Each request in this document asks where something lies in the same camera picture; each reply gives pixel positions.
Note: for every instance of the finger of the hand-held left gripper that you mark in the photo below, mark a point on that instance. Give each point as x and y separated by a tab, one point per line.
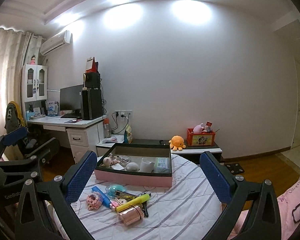
40	158
15	136

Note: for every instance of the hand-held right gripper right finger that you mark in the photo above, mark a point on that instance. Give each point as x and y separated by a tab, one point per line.
216	176

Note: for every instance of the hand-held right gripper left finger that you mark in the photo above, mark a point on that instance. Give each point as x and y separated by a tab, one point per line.
81	175

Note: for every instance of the blue tube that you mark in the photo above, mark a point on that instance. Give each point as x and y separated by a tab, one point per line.
101	195

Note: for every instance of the large pink block toy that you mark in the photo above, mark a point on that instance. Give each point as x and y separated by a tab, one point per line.
93	201

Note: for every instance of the small pale doll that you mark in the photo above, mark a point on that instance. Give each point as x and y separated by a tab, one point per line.
107	161

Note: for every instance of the small white card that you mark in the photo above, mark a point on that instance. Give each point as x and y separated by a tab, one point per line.
117	167

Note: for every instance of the teal egg-shaped case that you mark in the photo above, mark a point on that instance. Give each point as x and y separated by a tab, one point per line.
116	190

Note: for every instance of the small pink block toy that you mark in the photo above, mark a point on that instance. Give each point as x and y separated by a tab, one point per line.
115	202

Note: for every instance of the pink box with black rim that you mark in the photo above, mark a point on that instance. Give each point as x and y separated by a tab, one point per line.
132	178

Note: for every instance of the clear tissue packet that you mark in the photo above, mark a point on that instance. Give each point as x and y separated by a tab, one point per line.
163	164

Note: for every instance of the yellow highlighter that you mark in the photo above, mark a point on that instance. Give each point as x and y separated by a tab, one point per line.
135	201

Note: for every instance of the rose gold jar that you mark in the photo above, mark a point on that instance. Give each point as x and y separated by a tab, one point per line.
131	216

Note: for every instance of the white plug adapter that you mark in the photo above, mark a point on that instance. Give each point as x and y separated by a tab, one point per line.
147	165

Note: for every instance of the black hair clip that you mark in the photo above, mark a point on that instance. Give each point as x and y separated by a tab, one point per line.
145	211

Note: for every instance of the black floor scale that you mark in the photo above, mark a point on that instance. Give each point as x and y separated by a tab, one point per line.
235	168

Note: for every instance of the dark jacket with yellow hood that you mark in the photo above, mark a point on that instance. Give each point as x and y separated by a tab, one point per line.
13	115

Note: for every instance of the black office chair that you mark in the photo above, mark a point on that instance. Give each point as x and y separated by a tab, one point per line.
40	132

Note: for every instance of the small white bedside cabinet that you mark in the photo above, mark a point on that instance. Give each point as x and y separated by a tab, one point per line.
102	150

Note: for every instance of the stack of desk books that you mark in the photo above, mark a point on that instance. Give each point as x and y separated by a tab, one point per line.
36	111

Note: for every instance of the white desk with drawers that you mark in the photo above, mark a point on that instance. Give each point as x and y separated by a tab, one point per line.
55	122

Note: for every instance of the white striped round table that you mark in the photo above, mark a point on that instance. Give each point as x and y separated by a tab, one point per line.
185	200

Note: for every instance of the red printed crate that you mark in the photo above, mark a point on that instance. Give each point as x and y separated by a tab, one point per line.
201	138

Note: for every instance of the magazine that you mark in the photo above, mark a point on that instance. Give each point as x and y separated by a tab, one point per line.
110	140

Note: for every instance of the mouse pad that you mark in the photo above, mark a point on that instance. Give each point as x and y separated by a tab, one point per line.
68	121

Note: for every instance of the pink plush toy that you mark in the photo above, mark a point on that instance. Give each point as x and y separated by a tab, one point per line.
198	128

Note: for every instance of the orange octopus plush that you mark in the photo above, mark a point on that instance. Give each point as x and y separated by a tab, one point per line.
177	142

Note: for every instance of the red and white packet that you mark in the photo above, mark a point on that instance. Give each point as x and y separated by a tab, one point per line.
209	125

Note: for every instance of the water bottle with red cap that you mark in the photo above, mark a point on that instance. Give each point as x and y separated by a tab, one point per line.
107	130

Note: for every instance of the black keyboard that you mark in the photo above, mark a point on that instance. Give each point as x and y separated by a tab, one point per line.
70	115

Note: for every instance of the cream curtain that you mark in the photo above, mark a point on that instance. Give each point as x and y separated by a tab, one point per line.
5	80

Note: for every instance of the blue and yellow snack bag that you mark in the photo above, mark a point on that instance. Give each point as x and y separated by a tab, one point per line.
128	135

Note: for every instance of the black computer monitor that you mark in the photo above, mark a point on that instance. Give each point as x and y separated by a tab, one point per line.
71	100

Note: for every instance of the black computer tower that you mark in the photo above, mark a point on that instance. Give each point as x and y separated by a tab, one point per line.
91	105

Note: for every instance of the white glass-door cabinet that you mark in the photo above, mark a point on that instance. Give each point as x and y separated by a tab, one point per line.
35	67

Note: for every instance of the low black-top cabinet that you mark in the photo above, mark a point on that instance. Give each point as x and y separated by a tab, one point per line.
150	141

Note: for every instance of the pink doll figure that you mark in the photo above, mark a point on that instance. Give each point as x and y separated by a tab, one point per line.
33	60

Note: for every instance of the pink printed quilt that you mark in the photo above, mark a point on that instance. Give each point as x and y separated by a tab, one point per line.
290	205

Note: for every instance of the small round desk fan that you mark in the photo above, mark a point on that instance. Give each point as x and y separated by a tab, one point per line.
84	77

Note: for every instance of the black speaker box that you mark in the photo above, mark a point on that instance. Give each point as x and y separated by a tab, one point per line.
93	80

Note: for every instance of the white air conditioner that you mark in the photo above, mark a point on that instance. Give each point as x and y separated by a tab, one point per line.
56	42

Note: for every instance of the red and white calendar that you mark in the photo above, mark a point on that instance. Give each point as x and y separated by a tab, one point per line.
90	65

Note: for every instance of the white wall socket strip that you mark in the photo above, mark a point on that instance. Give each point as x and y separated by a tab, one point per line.
123	113

